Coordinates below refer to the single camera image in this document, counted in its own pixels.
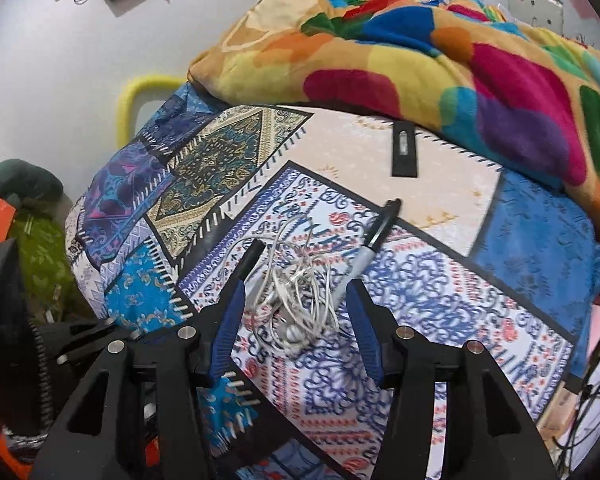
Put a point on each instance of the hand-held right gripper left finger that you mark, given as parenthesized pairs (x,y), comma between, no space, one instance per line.
(225,330)

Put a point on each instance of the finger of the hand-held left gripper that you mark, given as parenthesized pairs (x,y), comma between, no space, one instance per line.
(77,329)
(87,352)

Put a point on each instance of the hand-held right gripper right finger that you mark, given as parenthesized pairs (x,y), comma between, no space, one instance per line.
(367,330)

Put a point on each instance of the white earphones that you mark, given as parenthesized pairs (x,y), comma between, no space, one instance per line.
(292,290)

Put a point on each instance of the silver marker pen black cap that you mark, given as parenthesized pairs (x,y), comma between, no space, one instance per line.
(367,250)

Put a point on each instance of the green patterned bag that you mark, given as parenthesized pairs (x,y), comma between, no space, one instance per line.
(45,255)

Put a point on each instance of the blue patchwork bedsheet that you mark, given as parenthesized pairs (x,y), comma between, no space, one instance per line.
(430,270)

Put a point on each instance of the dark grey cloth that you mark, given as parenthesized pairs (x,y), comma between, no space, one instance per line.
(20,180)

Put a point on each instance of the black rectangular strip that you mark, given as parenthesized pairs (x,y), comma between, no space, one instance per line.
(404,152)

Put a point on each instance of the yellow foam tube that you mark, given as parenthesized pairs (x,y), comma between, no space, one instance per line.
(127,105)

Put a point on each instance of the colourful fleece blanket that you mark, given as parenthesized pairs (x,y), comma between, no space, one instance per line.
(430,75)

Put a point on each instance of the white box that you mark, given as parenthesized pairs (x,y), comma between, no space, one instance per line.
(535,2)

